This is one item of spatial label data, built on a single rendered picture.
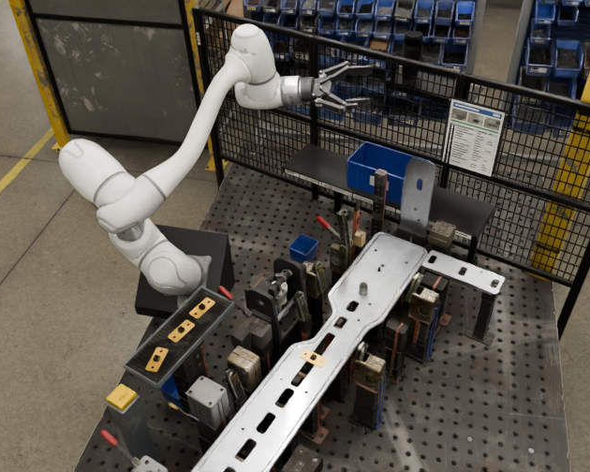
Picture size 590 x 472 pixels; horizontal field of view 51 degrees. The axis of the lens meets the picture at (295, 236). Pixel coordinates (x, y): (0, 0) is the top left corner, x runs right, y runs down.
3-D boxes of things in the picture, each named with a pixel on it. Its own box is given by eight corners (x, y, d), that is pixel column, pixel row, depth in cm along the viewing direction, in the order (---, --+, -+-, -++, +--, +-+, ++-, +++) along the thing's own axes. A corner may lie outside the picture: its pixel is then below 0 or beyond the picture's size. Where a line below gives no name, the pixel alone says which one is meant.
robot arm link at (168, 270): (183, 303, 245) (161, 303, 223) (152, 273, 249) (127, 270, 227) (210, 272, 244) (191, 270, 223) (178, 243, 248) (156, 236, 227)
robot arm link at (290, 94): (286, 111, 196) (303, 110, 195) (279, 91, 189) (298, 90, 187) (289, 91, 201) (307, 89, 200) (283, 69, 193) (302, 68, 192)
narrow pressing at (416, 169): (425, 235, 243) (435, 165, 220) (398, 226, 248) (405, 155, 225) (426, 235, 244) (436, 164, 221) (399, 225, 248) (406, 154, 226)
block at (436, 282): (433, 343, 242) (442, 294, 223) (407, 331, 247) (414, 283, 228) (443, 326, 248) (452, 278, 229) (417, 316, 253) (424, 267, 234)
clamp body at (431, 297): (424, 369, 233) (435, 308, 210) (396, 356, 238) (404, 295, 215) (435, 352, 239) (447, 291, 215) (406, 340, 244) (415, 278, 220)
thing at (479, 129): (493, 179, 245) (508, 111, 224) (438, 162, 254) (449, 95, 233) (494, 177, 246) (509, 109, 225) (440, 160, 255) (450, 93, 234)
